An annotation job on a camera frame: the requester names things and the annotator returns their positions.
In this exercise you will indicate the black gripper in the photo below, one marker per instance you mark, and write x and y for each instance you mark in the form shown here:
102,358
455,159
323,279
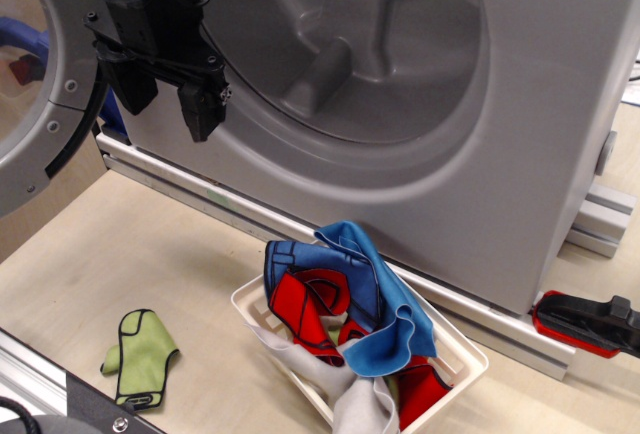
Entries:
139,42

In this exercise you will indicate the blue cloth garment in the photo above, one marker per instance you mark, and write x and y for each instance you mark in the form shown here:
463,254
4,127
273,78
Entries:
370,299

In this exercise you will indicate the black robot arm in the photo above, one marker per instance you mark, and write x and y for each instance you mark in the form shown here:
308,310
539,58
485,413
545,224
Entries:
149,41

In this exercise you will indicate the grey toy washing machine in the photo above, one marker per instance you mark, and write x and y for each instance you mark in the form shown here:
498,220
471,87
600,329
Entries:
461,135

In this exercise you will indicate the grey round washer door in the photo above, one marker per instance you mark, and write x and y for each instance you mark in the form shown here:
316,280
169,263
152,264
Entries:
44,123

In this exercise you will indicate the dark red block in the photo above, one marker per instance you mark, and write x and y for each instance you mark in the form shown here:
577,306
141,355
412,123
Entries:
27,69

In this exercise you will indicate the blue object behind door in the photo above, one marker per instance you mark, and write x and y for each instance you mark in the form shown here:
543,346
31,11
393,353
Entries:
15,33

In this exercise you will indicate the red cloth garment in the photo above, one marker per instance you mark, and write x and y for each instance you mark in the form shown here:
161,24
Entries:
415,388

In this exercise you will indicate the green cloth garment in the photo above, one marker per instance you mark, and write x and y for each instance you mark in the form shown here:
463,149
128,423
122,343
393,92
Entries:
141,360

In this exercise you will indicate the grey cloth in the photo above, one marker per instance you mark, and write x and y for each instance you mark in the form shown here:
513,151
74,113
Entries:
359,404

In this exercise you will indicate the aluminium extrusion block right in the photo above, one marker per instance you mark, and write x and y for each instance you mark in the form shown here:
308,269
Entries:
602,220

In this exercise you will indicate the red black clamp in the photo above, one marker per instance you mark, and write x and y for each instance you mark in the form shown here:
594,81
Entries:
605,329

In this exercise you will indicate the aluminium frame bracket foreground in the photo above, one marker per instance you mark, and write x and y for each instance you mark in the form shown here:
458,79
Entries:
59,400

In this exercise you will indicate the black cable foreground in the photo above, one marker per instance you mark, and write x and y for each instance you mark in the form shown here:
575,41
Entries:
28,420

